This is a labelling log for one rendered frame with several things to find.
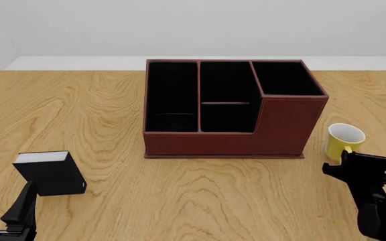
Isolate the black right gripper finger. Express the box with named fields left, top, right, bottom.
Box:
left=340, top=149, right=354, bottom=166
left=322, top=162, right=349, bottom=177

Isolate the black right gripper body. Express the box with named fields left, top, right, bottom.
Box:
left=346, top=151, right=386, bottom=175

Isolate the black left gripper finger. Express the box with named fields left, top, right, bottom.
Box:
left=0, top=180, right=40, bottom=230

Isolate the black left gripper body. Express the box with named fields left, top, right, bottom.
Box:
left=0, top=225, right=38, bottom=241

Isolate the yellow and white mug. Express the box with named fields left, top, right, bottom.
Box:
left=324, top=123, right=367, bottom=162

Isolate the red-brown desk caddy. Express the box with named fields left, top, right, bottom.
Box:
left=142, top=58, right=330, bottom=159

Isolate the black book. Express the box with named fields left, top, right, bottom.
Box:
left=12, top=150, right=88, bottom=197

